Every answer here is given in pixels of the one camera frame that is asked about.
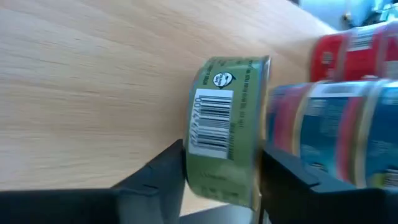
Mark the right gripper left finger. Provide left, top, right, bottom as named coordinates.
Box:
left=0, top=139, right=187, bottom=224

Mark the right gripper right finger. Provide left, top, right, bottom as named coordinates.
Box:
left=259, top=147, right=398, bottom=224

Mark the green-label can gold lid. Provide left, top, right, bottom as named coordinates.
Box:
left=184, top=55, right=272, bottom=212

